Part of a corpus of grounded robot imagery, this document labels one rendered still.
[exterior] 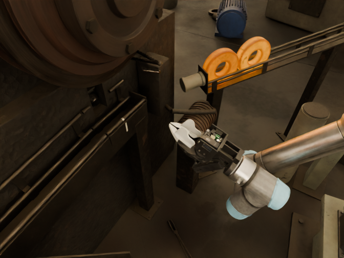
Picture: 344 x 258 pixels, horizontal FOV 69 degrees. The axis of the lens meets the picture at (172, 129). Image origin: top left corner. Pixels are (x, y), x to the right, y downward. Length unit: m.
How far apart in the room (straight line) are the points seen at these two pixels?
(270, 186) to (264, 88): 1.61
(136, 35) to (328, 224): 1.00
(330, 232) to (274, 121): 0.97
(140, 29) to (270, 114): 1.53
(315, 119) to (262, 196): 0.63
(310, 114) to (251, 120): 0.72
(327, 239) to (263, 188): 0.54
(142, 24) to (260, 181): 0.48
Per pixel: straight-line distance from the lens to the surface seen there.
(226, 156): 0.67
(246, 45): 1.09
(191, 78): 1.01
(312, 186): 1.64
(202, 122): 1.08
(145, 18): 0.63
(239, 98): 2.08
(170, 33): 1.11
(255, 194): 0.71
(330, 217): 1.24
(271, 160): 0.80
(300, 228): 1.49
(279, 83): 2.35
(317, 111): 1.29
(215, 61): 1.02
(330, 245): 1.18
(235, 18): 2.71
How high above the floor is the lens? 1.27
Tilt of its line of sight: 46 degrees down
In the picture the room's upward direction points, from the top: straight up
